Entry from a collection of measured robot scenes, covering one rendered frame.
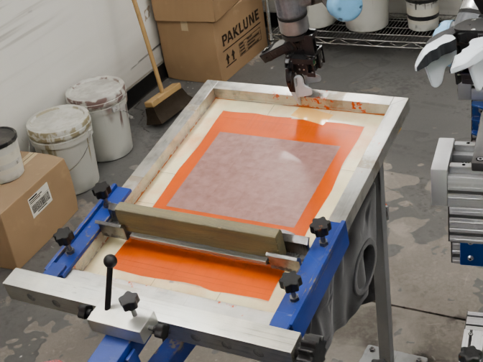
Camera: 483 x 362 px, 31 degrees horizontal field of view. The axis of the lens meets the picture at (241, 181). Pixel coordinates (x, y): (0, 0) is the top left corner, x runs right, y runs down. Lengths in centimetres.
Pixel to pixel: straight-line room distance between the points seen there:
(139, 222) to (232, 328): 42
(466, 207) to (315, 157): 45
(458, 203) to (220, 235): 50
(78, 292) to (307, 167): 64
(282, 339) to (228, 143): 77
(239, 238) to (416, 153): 255
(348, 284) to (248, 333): 63
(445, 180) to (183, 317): 60
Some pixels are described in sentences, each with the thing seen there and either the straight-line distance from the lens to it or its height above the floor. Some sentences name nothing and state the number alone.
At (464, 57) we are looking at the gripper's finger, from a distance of 114.
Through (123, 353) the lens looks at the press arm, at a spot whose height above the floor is 106.
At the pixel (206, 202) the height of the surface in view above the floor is 105.
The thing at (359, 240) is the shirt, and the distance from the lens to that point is 223.
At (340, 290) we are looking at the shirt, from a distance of 218.
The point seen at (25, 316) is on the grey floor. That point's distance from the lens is 367.
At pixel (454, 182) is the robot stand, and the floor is 118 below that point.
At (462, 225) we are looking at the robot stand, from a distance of 188.
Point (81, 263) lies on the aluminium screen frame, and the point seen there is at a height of 103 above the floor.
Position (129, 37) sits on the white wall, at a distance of 512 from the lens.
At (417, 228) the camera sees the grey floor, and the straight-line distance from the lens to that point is 377.
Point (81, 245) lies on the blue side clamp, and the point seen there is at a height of 106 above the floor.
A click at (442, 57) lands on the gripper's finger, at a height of 166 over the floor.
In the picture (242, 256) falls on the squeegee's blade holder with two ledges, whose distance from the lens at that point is 186.
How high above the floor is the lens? 214
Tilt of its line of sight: 31 degrees down
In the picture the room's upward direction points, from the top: 9 degrees counter-clockwise
